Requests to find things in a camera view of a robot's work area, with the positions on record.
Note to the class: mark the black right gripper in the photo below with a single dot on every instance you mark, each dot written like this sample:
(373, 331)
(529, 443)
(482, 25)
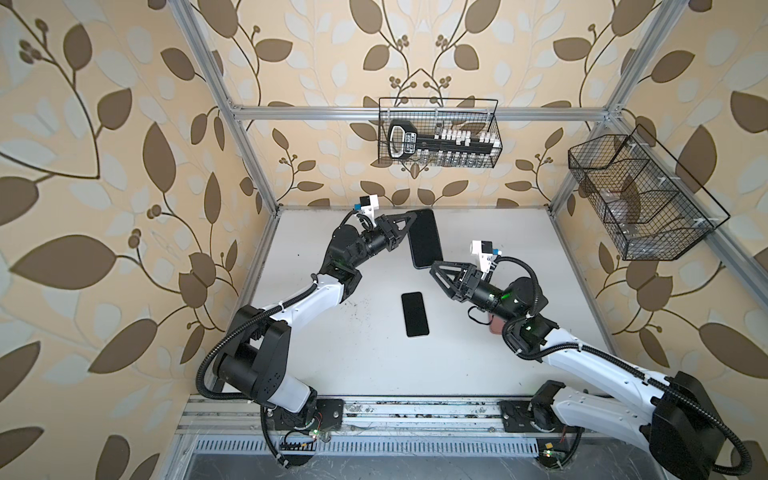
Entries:
(462, 289)

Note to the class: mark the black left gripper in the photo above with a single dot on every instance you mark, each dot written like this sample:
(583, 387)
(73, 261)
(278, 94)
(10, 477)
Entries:
(384, 229)

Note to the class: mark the black phone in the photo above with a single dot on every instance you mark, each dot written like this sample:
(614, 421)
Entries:
(415, 317)

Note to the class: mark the pink phone case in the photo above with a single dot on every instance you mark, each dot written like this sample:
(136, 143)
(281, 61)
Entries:
(496, 324)

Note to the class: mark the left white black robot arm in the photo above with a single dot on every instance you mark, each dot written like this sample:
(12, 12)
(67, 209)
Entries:
(250, 362)

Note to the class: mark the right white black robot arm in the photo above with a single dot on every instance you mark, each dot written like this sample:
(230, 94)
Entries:
(671, 417)

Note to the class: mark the black tool in basket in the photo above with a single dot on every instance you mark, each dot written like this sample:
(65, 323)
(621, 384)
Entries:
(403, 140)

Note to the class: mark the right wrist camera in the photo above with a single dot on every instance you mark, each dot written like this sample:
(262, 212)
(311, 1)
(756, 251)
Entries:
(487, 257)

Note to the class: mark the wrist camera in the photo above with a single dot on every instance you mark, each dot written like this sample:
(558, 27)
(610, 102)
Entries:
(367, 206)
(487, 257)

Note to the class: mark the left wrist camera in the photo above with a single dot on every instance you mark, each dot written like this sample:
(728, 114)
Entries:
(367, 206)

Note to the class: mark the back wall wire basket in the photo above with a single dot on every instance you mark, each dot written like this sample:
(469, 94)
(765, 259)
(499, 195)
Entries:
(471, 113)

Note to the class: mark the wall wire basket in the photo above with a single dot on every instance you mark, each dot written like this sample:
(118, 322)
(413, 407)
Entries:
(652, 206)
(471, 113)

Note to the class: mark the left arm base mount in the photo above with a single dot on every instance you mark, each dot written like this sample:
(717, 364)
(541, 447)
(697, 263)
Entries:
(291, 438)

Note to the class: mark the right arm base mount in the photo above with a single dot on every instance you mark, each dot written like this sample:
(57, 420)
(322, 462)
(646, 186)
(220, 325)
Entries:
(558, 448)

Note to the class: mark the right wall wire basket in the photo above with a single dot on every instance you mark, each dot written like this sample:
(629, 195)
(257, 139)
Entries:
(652, 206)

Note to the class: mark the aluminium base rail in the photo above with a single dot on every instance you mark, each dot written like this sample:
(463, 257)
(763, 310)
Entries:
(365, 415)

